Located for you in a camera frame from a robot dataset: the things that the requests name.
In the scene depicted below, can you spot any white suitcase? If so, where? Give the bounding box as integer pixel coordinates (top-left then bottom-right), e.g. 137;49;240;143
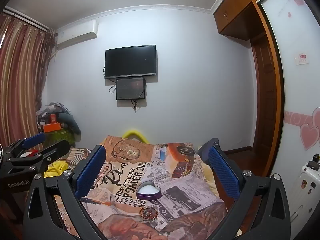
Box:
287;164;320;230

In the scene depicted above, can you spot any striped red curtain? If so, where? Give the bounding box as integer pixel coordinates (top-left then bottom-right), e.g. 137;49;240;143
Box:
0;11;57;160

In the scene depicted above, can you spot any paper note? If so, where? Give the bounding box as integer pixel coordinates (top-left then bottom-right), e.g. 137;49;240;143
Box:
294;52;309;65

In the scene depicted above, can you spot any yellow cloth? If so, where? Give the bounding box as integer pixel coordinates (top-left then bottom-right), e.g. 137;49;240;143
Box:
44;160;69;178

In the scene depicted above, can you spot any yellow foam ring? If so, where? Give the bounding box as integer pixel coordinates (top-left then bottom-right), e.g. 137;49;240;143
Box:
122;129;148;144

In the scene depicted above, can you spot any printed blanket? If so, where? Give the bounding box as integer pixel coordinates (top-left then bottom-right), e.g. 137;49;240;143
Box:
54;135;227;240

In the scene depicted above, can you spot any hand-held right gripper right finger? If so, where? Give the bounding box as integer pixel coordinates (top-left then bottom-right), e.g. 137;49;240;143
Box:
207;138;292;240

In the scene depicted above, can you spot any large pink heart sticker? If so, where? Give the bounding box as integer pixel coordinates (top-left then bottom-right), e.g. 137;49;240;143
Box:
300;124;320;152

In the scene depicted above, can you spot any purple heart-shaped tin box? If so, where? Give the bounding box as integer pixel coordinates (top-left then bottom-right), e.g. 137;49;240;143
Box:
136;181;163;201

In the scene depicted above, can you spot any green cloth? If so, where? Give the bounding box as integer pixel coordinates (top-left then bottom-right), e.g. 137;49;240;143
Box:
46;129;75;148

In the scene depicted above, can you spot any wooden door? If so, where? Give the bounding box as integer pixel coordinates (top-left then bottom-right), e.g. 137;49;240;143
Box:
250;34;276;152

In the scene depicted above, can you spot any dark blue cloth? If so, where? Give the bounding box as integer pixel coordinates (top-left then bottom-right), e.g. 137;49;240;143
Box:
197;140;213;165

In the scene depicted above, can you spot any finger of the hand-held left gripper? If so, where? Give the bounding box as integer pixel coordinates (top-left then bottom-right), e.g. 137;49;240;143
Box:
7;139;71;178
4;132;47;160

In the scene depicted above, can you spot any small black device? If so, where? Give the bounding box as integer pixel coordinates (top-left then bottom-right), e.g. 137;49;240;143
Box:
306;154;320;171

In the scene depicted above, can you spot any white air conditioner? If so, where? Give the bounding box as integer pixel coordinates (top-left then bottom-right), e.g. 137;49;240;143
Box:
55;20;99;50

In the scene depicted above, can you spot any striped beige cloth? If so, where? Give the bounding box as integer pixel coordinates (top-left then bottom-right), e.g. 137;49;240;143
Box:
68;148;91;168

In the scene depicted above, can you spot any orange box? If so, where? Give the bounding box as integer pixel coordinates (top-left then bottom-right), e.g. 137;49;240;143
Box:
41;122;62;132

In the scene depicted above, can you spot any small black monitor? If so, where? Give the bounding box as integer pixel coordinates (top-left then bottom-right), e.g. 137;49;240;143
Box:
115;77;146;101

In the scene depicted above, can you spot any wooden overhead cabinet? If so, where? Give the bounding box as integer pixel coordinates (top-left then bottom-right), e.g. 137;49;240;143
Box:
214;0;269;41

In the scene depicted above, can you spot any black wall television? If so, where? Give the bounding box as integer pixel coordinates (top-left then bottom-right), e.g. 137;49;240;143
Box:
104;45;157;80

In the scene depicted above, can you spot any pile of dark clothes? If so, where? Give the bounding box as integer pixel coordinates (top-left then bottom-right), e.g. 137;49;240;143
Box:
36;102;82;135

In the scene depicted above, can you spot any red gold braided bracelet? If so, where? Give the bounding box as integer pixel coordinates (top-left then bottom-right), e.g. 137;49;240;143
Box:
139;206;159;221

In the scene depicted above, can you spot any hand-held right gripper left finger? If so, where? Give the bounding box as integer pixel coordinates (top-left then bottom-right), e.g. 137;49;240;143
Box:
22;144;110;240

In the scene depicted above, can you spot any pale yellow bedsheet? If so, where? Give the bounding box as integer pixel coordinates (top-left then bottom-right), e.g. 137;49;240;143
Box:
199;145;221;198

